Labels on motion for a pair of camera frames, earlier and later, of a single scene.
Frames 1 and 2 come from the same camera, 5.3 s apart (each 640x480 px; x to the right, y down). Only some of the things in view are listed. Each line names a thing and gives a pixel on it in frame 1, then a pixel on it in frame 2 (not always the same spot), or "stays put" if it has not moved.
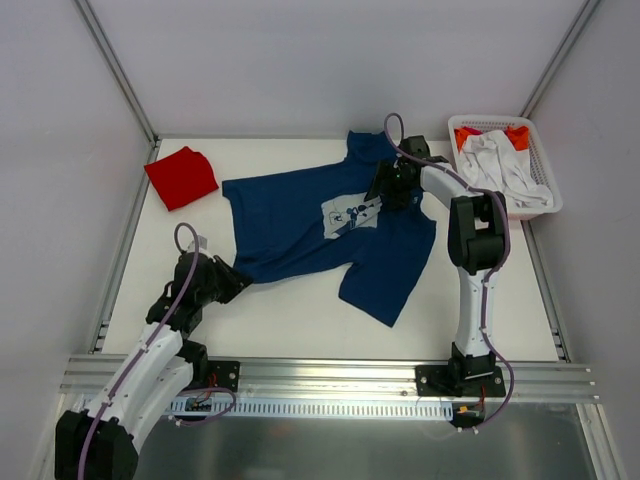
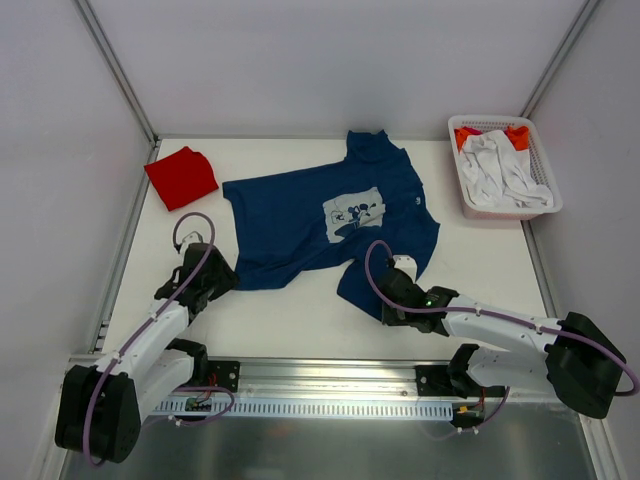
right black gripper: (383, 177) → (393, 301)
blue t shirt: (316, 215) stays put
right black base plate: (436, 381) stays put
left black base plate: (223, 374) stays put
